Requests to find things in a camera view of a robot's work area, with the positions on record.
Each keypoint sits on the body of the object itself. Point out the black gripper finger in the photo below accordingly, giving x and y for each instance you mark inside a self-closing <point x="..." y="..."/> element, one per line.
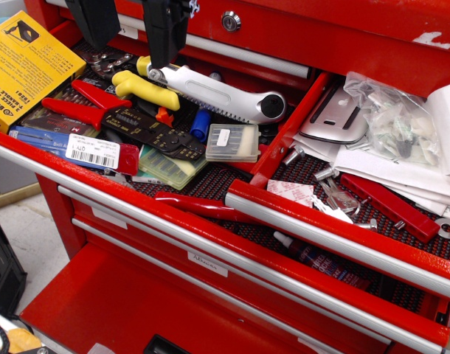
<point x="166" y="27"/>
<point x="97" y="19"/>

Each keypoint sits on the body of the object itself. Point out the silver drawer lock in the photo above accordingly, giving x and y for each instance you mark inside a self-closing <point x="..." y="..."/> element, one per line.
<point x="231" y="21"/>

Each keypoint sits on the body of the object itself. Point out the yellow tap wrench box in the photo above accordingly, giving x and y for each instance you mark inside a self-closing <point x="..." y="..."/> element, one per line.
<point x="33" y="64"/>

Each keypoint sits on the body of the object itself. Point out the red left open drawer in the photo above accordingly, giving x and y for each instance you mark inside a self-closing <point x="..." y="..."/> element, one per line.
<point x="141" y="267"/>

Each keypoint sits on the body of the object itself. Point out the red open drawer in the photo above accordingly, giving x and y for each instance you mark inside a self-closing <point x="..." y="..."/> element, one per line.
<point x="141" y="267"/>
<point x="395" y="259"/>

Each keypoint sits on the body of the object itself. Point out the red right open drawer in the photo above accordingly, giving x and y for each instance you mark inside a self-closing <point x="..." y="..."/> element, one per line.
<point x="395" y="259"/>

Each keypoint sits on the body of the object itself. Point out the blue marker pen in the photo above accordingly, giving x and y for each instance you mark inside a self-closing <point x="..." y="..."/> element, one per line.
<point x="201" y="123"/>

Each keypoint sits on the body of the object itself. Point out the milwaukee bit package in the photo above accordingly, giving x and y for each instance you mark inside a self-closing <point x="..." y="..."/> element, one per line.
<point x="44" y="119"/>

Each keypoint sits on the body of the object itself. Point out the clear drill bit case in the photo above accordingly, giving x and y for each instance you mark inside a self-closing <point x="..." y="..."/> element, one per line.
<point x="233" y="143"/>

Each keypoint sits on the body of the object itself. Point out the blue red drill bit package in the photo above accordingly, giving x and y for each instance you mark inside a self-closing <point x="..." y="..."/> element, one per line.
<point x="82" y="150"/>

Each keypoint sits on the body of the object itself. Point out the green drill bit case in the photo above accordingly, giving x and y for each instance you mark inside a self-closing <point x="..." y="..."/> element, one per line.
<point x="176" y="173"/>

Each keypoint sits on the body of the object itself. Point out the silver bolt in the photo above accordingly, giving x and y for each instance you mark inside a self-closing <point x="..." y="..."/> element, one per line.
<point x="328" y="172"/>
<point x="295" y="154"/>

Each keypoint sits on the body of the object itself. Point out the white red adhesive pad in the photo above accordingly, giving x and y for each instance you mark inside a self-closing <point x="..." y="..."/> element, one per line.
<point x="299" y="193"/>

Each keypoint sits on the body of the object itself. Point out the silver key bunch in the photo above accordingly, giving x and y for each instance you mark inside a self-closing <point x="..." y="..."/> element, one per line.
<point x="340" y="203"/>

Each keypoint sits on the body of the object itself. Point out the clear plastic parts bag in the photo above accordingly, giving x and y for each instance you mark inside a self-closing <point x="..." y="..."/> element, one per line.
<point x="398" y="124"/>

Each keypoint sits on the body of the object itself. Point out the threadlocker bottle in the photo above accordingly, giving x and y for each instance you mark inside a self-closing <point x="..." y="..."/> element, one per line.
<point x="320" y="260"/>

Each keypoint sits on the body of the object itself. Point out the black bin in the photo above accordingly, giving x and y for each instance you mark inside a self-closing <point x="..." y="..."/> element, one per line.
<point x="12" y="278"/>

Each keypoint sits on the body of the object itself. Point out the white paper stack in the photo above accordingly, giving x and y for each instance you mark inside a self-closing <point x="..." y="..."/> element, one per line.
<point x="427" y="185"/>

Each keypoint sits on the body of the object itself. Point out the red plastic bar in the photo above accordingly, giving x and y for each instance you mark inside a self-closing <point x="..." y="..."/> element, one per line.
<point x="394" y="207"/>

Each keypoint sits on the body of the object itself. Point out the silver washer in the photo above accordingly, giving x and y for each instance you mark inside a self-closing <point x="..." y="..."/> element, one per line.
<point x="444" y="227"/>

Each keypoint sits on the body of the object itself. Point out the yellow handled pliers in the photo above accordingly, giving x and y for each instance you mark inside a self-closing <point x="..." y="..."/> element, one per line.
<point x="128" y="74"/>

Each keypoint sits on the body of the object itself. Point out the red handled wire stripper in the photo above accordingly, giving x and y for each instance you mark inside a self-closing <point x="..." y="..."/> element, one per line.
<point x="109" y="111"/>

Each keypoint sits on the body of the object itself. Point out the silver metal bracket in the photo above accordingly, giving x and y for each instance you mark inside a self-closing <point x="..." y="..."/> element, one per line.
<point x="336" y="118"/>

